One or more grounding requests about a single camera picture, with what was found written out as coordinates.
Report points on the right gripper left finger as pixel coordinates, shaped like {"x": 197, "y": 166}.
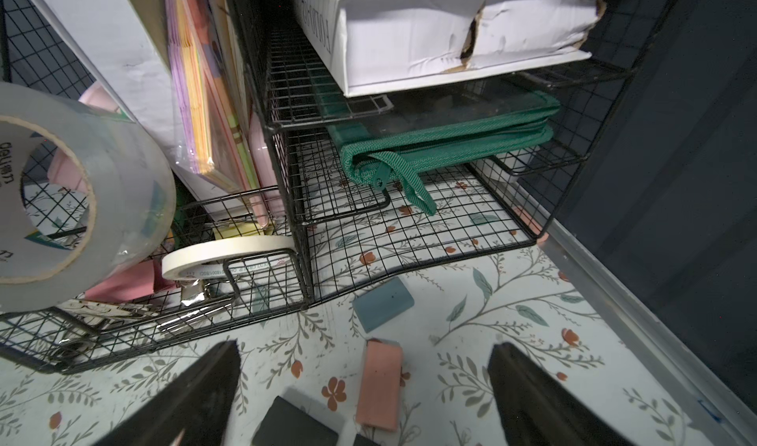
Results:
{"x": 194, "y": 409}

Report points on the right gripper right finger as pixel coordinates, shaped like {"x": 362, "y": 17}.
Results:
{"x": 535, "y": 409}

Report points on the dark grey eraser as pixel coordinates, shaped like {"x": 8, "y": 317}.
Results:
{"x": 285, "y": 424}

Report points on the cream masking tape roll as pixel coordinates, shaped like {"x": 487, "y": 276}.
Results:
{"x": 195, "y": 262}

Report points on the small pink eraser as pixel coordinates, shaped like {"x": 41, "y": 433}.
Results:
{"x": 379, "y": 398}

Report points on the teal eraser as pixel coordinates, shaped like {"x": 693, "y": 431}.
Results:
{"x": 382, "y": 304}

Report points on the clear packing tape roll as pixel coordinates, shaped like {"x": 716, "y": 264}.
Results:
{"x": 130, "y": 195}

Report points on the colourful paper stack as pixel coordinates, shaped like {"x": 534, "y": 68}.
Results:
{"x": 222, "y": 140}

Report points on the green zip folder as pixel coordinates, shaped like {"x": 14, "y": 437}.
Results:
{"x": 437, "y": 127}

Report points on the white design book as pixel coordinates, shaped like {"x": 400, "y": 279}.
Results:
{"x": 125, "y": 44}

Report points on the white book in tray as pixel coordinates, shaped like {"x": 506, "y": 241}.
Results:
{"x": 372, "y": 47}

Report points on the black wire desk organizer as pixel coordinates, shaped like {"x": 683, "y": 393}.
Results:
{"x": 347, "y": 236}

